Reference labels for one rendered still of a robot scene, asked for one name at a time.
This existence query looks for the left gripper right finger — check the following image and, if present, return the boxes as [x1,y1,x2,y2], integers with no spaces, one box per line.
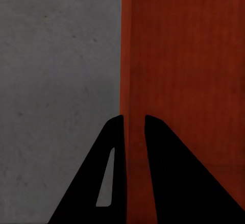
[144,115,245,224]

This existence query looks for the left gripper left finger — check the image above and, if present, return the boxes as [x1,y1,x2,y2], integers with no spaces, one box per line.
[48,115,125,224]

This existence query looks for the storage box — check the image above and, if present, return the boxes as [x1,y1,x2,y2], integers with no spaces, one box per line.
[119,0,245,224]

